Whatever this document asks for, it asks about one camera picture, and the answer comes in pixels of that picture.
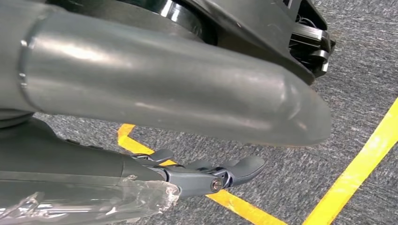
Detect yellow tape lines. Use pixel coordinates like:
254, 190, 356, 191
116, 97, 398, 225

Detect black robot torso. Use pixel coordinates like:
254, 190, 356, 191
46, 0, 337, 86

